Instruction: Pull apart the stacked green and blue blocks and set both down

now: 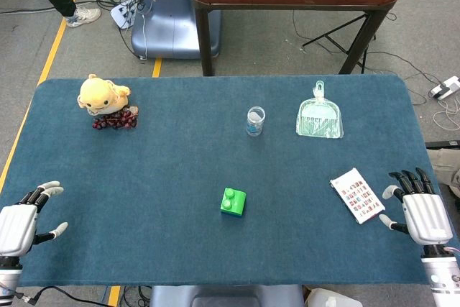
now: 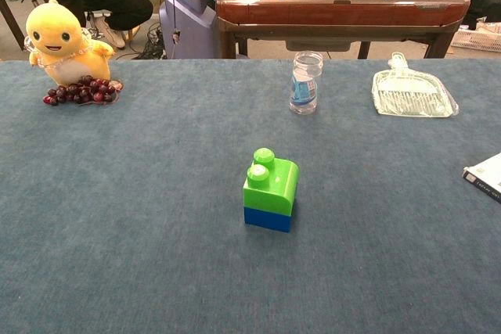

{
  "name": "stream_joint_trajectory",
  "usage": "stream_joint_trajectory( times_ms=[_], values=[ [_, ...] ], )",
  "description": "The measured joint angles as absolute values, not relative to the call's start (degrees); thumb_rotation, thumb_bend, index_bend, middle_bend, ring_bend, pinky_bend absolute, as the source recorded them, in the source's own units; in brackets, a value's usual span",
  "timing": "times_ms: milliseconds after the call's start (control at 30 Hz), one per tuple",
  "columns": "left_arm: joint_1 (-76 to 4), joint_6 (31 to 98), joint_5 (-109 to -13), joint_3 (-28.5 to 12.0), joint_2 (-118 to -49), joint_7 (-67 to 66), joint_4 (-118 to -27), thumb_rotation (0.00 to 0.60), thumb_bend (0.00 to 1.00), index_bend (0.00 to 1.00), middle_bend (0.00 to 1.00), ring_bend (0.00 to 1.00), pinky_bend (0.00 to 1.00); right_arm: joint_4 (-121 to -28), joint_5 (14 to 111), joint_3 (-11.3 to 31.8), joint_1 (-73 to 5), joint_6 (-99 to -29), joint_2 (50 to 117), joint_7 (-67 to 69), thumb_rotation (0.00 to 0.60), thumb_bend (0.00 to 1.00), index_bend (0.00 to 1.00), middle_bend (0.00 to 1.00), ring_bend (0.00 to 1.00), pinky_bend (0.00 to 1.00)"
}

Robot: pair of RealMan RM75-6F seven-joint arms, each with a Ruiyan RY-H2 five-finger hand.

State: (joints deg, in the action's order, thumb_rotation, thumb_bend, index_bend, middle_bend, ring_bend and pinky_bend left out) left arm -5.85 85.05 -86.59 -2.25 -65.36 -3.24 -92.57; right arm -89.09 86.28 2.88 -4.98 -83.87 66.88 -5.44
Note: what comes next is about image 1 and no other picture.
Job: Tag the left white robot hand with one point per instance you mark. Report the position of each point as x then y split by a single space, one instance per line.
16 226

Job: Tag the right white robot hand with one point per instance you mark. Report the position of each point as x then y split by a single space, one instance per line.
426 217

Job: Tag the green toy block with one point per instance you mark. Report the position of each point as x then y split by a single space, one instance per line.
233 201

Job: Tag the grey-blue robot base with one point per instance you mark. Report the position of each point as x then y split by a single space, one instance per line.
223 296

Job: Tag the beige bag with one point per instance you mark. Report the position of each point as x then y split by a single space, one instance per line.
447 170

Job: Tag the white booklet with tile print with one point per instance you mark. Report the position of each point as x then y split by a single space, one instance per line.
357 195

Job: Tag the red grape bunch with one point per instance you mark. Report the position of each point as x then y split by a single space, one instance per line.
115 120

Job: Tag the green mini dustpan in bag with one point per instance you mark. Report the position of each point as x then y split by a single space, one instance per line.
320 118

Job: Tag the yellow plush toy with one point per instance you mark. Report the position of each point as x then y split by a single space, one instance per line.
100 95

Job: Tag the blue table cloth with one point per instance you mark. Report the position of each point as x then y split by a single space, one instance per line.
179 163

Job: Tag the white sneaker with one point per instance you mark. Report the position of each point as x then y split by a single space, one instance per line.
84 16

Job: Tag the white power strip with plugs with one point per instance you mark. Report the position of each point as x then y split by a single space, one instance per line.
124 12

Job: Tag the blue-grey machine base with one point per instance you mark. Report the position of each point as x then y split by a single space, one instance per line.
172 16

